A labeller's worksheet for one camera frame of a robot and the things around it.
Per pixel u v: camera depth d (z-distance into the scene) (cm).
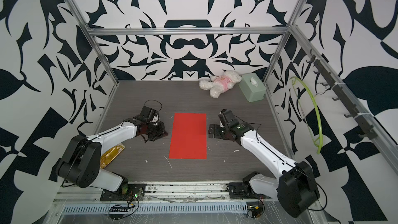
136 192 73
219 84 108
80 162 44
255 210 72
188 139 91
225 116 64
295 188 40
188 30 96
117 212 72
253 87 108
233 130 58
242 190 74
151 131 76
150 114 73
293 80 85
